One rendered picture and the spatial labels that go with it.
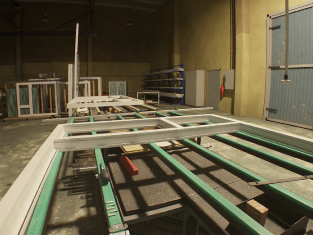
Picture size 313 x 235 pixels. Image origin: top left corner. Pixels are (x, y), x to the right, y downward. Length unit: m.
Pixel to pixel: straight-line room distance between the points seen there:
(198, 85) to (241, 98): 3.12
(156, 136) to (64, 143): 0.57
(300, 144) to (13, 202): 1.37
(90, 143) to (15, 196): 0.61
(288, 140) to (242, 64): 6.82
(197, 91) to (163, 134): 9.07
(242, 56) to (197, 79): 3.22
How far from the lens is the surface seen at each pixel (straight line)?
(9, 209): 0.57
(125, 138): 1.12
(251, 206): 0.91
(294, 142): 1.31
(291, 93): 7.06
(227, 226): 0.97
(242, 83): 7.96
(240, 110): 8.01
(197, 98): 10.25
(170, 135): 1.22
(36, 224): 0.60
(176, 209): 1.09
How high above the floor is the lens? 1.23
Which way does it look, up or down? 10 degrees down
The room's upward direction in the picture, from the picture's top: straight up
